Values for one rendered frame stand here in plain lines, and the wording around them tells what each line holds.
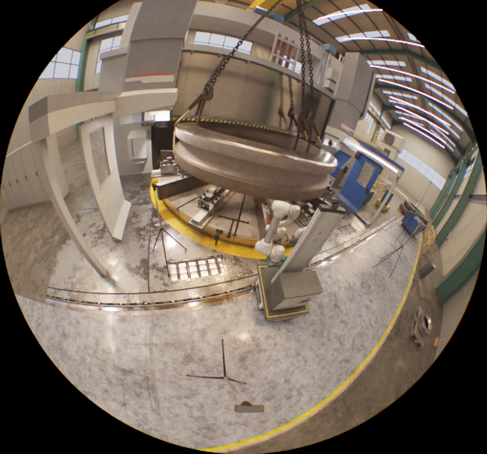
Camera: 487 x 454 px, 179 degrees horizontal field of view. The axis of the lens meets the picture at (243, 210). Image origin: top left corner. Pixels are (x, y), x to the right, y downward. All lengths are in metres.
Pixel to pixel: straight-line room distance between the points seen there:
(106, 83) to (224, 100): 3.90
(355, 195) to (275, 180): 4.86
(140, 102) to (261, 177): 2.80
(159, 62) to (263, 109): 3.74
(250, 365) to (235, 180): 3.02
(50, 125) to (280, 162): 3.18
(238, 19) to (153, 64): 4.70
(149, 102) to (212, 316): 3.74
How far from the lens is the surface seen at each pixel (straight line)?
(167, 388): 2.53
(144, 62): 3.91
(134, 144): 5.16
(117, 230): 3.58
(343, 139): 6.03
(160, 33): 4.07
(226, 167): 3.02
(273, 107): 6.01
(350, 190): 7.37
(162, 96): 3.28
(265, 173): 2.94
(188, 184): 3.84
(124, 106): 3.45
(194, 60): 5.33
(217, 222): 3.06
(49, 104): 1.93
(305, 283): 2.03
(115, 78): 5.75
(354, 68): 6.99
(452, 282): 9.48
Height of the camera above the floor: 2.39
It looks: 37 degrees down
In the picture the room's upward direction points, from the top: 14 degrees clockwise
